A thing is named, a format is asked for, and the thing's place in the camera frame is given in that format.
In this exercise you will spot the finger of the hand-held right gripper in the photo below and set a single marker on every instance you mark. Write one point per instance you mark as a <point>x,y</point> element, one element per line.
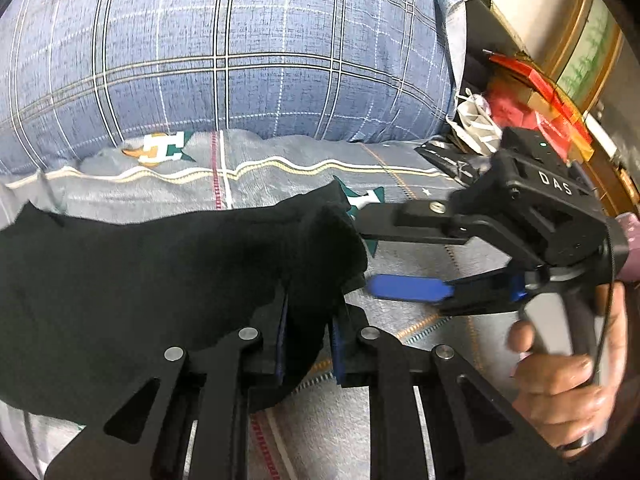
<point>400,222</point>
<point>405,287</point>

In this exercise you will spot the black pants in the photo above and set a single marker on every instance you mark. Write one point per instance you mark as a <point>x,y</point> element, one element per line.
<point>150,300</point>

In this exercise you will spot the grey printed bed sheet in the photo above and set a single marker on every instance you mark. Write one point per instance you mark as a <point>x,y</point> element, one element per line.
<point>280,175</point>

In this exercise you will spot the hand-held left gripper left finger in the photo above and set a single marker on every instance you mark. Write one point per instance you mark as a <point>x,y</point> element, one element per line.
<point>281,340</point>

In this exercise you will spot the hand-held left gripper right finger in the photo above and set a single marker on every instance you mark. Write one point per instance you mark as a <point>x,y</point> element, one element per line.
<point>337,345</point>

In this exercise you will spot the black flat device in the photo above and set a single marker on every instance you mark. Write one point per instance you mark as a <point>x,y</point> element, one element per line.
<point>447,160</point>

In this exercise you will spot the gold framed picture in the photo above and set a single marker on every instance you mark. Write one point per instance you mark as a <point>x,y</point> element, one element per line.
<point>585,45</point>

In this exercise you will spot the person's right hand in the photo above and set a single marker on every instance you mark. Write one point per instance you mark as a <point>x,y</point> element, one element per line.
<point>565,385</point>

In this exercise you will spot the pink sleeved right forearm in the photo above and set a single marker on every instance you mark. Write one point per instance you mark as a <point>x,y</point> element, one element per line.
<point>631,245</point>

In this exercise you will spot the red gift box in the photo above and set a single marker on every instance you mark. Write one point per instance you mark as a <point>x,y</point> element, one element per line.
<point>545,100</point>

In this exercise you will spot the blue plaid pillow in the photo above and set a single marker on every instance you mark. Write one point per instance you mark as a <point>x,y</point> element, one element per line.
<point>225,50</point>

